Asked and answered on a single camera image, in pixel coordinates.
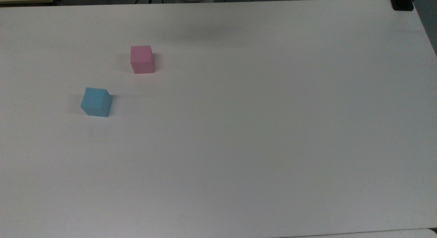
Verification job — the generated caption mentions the pink cube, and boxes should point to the pink cube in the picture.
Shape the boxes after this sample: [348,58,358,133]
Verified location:
[130,45,154,74]

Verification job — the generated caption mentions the blue cube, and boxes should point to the blue cube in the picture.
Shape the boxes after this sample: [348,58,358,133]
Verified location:
[80,87,113,117]

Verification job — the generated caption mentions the black table clamp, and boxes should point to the black table clamp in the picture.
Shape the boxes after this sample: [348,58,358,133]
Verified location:
[390,0,418,11]

